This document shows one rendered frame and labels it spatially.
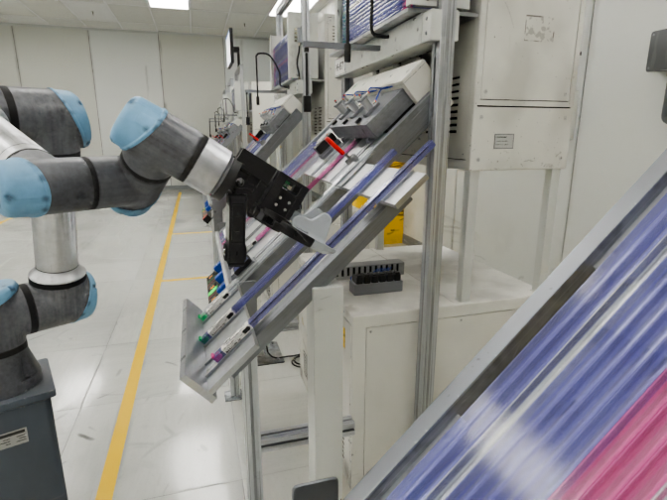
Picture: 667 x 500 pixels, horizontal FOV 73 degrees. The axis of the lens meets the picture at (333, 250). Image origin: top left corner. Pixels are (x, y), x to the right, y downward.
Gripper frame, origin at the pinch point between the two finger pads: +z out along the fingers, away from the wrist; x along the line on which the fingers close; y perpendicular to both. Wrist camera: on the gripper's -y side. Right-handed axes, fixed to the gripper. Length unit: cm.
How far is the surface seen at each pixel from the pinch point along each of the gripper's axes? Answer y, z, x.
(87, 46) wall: 40, -237, 925
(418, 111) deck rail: 39, 17, 38
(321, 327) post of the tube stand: -13.7, 10.9, 7.7
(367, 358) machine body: -23, 43, 37
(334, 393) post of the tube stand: -24.4, 21.2, 7.5
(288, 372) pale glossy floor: -68, 66, 121
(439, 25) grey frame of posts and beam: 57, 9, 34
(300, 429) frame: -48, 36, 36
